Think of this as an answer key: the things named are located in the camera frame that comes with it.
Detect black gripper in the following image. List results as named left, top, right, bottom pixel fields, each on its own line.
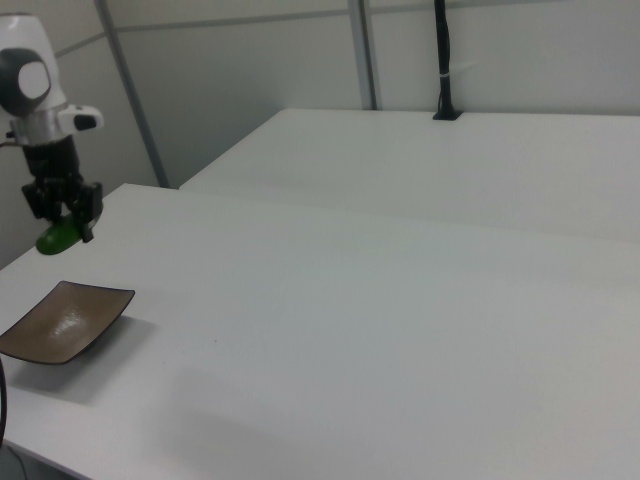
left=20, top=135, right=105, bottom=245

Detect green cucumber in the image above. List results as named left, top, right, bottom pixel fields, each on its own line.
left=35, top=219, right=85, bottom=257

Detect brown square ceramic plate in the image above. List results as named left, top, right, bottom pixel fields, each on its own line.
left=0, top=280, right=137, bottom=367

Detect black pole with base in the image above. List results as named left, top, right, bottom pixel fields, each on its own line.
left=431, top=0, right=465, bottom=122

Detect slanted grey metal partition post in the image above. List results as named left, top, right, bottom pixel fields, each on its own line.
left=94, top=0, right=172, bottom=190

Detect thick black hanging cable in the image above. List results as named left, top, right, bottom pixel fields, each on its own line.
left=0, top=355, right=10, bottom=447

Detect thin black floor cable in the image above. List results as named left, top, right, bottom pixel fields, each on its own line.
left=0, top=441, right=27, bottom=480

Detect white cable tie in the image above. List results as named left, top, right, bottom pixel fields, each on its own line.
left=437, top=61, right=477, bottom=80

